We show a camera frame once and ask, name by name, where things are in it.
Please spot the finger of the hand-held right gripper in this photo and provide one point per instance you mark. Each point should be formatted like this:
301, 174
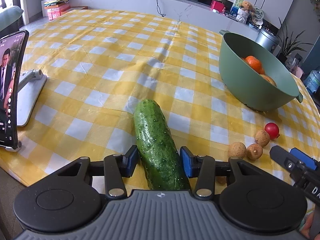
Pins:
281, 157
303, 158

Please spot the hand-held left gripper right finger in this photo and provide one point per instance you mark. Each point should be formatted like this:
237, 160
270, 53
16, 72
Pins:
188, 162

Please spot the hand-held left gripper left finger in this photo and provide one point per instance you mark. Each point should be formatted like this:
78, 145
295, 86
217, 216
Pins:
130, 162

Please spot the brown longan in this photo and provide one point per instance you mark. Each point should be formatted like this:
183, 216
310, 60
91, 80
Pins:
254, 152
237, 150
262, 138
221, 180

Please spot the red cherry tomato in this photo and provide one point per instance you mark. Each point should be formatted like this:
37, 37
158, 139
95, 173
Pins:
271, 130

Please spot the green cucumber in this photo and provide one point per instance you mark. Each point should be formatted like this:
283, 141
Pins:
155, 142

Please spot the green colander bowl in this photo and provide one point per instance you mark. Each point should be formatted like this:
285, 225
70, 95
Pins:
250, 90

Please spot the blue water jug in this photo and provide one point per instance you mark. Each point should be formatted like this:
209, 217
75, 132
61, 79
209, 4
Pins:
313, 82

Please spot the pink fan heater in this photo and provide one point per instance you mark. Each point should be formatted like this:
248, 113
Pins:
297, 71

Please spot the white plastic bag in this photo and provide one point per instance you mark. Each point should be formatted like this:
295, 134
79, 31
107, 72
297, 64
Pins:
290, 63

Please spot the yellow checked tablecloth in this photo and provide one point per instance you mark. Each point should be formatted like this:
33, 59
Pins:
112, 62

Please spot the long-leaf potted plant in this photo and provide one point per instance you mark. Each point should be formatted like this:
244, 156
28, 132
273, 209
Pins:
290, 42

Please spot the white phone stand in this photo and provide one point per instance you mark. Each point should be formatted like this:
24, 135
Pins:
30, 100

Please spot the silver trash can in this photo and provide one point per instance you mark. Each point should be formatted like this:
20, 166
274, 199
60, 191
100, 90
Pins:
266, 40

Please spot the smartphone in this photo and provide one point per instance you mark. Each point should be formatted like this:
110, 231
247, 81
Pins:
10, 92

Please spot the round paper fan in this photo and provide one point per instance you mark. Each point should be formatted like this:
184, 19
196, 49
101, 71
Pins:
257, 15

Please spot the brown teddy bear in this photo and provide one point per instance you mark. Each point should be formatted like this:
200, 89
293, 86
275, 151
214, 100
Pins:
246, 5

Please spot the green picture card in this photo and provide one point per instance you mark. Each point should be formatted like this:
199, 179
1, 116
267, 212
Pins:
235, 7

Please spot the white marble tv cabinet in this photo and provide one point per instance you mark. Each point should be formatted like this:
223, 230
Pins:
150, 5

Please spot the red box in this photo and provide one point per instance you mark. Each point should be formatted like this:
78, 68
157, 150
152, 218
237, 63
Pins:
217, 6

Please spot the pink boxes stack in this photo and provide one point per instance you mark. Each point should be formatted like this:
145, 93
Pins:
56, 12

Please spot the stack of coloured papers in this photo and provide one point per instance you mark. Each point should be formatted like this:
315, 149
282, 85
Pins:
56, 1

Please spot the green sofa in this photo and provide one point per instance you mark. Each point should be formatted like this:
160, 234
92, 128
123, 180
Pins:
10, 17

